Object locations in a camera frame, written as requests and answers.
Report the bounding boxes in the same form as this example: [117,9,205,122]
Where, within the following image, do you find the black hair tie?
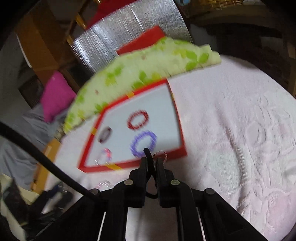
[143,147,168,200]

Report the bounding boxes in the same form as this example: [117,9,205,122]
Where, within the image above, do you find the pink lilac small bead bracelet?
[94,148,113,166]

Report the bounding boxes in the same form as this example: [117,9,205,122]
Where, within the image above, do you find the purple bead bracelet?
[129,130,159,158]

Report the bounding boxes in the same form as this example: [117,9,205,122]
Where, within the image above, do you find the maroon hair band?
[98,126,112,144]

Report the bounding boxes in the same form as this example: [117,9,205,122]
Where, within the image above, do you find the dark red bead bracelet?
[126,109,150,131]

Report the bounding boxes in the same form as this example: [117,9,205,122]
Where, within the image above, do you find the red shallow box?
[77,79,187,173]

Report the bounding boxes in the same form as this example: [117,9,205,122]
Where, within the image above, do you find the grey blanket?
[1,104,68,189]

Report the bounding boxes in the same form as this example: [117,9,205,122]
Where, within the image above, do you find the magenta pillow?
[40,71,76,122]

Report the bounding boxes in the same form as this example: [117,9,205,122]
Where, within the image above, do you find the green floral pillow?
[63,37,221,133]

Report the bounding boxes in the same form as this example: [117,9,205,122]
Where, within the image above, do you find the silver foil insulation sheet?
[71,1,192,73]

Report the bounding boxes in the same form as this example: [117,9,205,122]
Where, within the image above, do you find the red cushion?
[116,26,166,55]

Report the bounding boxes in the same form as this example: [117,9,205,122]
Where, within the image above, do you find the brown wooden cabinet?
[16,1,87,91]

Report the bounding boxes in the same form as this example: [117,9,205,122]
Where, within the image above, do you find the black cable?
[0,121,95,196]

